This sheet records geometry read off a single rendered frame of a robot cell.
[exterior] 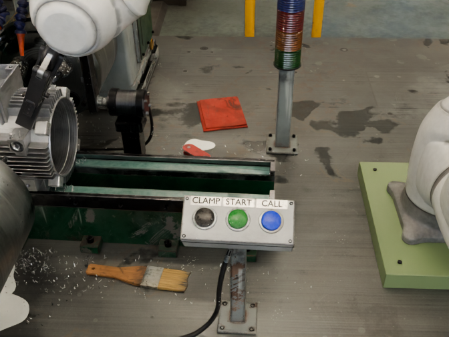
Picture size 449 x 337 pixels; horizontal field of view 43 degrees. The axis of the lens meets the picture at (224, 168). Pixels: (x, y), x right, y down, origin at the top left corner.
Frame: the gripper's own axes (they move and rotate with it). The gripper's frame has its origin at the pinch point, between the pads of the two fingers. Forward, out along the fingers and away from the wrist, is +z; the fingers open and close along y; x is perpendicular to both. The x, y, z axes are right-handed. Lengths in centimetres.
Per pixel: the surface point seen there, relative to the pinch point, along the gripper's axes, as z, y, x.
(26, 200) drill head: 2.5, 17.4, 6.6
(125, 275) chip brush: 18.6, 10.2, 29.0
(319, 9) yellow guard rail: 33, -235, 100
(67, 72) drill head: 5.6, -24.1, 1.5
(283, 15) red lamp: -26, -33, 36
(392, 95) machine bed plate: -12, -62, 83
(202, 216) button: -12.8, 20.6, 30.7
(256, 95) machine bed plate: 8, -60, 49
